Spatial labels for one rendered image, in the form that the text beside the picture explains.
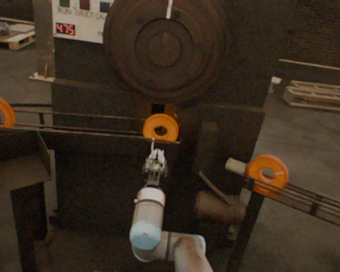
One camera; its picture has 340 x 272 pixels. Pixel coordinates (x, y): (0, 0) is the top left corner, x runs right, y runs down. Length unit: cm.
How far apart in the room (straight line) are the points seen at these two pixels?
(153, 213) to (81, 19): 84
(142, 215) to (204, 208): 46
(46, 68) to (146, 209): 337
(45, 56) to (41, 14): 48
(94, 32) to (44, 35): 275
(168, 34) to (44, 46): 314
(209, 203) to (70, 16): 96
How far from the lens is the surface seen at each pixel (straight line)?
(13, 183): 126
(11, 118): 149
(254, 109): 141
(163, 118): 130
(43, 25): 406
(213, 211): 133
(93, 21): 135
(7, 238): 190
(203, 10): 115
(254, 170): 128
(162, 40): 108
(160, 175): 103
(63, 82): 143
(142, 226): 91
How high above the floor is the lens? 134
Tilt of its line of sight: 28 degrees down
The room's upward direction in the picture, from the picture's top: 9 degrees clockwise
